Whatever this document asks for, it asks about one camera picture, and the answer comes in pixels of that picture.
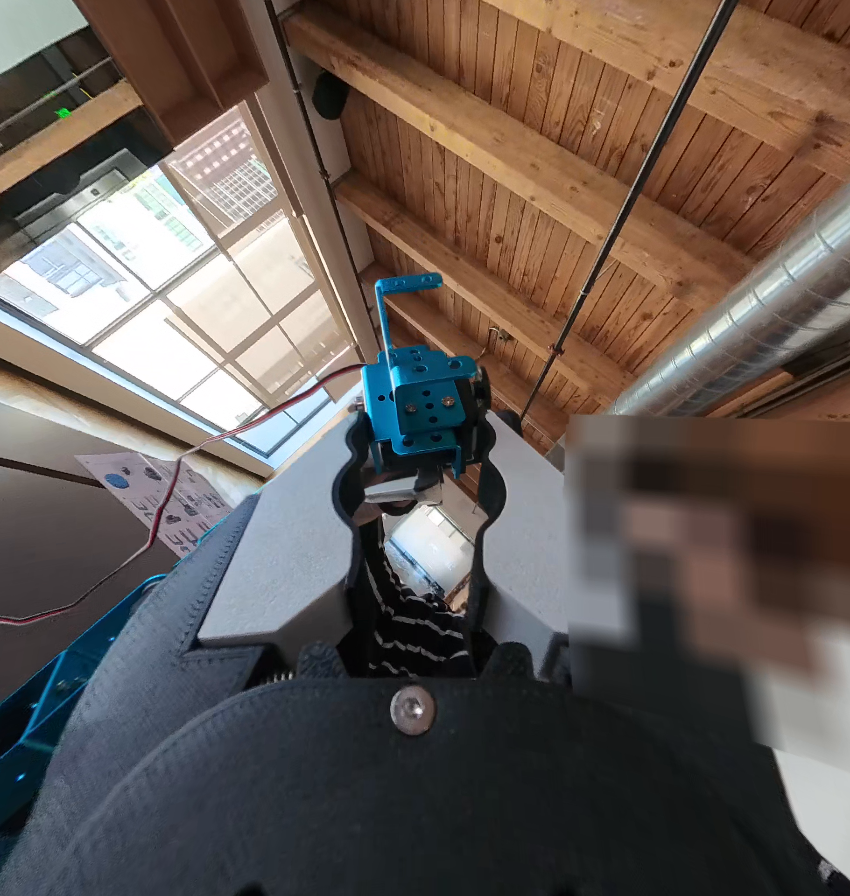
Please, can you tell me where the printed instruction sheet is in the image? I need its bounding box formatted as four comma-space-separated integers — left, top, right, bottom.
75, 451, 235, 559

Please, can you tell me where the thin black ceiling pipe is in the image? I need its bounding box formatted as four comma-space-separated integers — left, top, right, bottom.
518, 0, 739, 422

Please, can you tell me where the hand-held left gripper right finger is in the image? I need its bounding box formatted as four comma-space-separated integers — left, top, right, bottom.
467, 412, 571, 679

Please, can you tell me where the person's striped black shirt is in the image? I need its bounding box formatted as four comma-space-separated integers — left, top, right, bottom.
360, 535, 497, 679

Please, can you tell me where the red black servo cable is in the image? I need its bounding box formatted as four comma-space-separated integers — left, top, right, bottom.
0, 378, 367, 625

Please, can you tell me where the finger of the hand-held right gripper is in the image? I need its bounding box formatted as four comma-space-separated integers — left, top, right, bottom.
364, 470, 445, 518

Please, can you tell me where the blue bracket with black servo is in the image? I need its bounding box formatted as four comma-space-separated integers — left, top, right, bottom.
359, 272, 493, 482

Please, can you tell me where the person's white undershirt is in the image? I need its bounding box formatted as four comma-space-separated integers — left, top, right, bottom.
764, 742, 850, 893

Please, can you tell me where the black ceiling speaker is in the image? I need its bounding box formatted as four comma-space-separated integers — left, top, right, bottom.
310, 69, 350, 120

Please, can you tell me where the silver air duct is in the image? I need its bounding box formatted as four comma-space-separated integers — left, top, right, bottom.
610, 163, 850, 419

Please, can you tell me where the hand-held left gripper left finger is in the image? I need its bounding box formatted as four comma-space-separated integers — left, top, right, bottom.
196, 413, 370, 676

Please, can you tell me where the blue toy robot arm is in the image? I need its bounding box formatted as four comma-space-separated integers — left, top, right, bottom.
0, 574, 168, 844

